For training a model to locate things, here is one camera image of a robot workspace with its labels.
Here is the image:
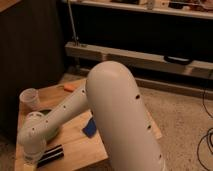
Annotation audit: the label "metal stand pole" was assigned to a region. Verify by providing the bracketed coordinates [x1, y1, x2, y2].
[67, 0, 79, 46]

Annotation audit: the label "black floor cables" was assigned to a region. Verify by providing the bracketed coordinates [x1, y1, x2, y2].
[195, 71, 213, 171]

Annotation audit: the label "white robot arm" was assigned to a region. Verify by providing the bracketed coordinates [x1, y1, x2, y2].
[17, 61, 167, 171]

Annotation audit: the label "orange carrot toy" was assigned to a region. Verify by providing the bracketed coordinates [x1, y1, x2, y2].
[59, 83, 76, 92]

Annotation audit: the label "upper wooden shelf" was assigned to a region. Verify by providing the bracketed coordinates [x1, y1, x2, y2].
[61, 0, 213, 20]

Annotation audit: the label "wooden shelf rail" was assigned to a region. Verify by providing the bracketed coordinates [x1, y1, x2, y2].
[65, 42, 213, 78]

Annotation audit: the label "clear plastic cup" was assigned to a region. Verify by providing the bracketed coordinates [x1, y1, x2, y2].
[19, 88, 40, 110]

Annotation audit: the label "black white-striped eraser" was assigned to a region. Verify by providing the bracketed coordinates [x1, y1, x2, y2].
[37, 145, 64, 167]

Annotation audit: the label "blue sponge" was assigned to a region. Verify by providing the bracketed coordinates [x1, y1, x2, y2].
[82, 118, 97, 138]

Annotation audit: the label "black handle on rail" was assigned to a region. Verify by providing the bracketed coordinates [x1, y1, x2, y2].
[164, 56, 193, 65]

